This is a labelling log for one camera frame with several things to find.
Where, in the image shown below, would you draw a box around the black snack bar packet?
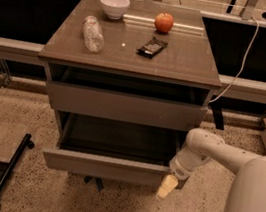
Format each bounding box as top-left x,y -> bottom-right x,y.
136,37 -> 168,58

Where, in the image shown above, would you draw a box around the red apple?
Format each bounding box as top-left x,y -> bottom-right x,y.
154,12 -> 174,33

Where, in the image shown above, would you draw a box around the grey top drawer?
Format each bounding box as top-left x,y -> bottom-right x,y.
40,62 -> 213,136

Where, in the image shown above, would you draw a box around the white cable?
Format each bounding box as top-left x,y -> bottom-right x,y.
208,12 -> 261,110

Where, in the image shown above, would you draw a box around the black metal stand leg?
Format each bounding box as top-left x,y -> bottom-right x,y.
0,133 -> 34,193

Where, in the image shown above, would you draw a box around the grey drawer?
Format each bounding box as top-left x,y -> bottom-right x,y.
43,114 -> 186,186
40,62 -> 213,136

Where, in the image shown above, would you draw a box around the white ceramic bowl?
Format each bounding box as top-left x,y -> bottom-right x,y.
100,0 -> 130,20

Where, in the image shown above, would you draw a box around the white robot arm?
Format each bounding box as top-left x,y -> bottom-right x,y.
157,128 -> 266,212

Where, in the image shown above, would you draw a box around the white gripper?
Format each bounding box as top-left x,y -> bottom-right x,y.
156,146 -> 210,199

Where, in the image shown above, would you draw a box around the clear plastic bottle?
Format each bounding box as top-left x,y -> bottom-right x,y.
82,16 -> 104,53

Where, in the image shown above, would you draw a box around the grey drawer cabinet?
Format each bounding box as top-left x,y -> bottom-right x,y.
19,0 -> 233,196

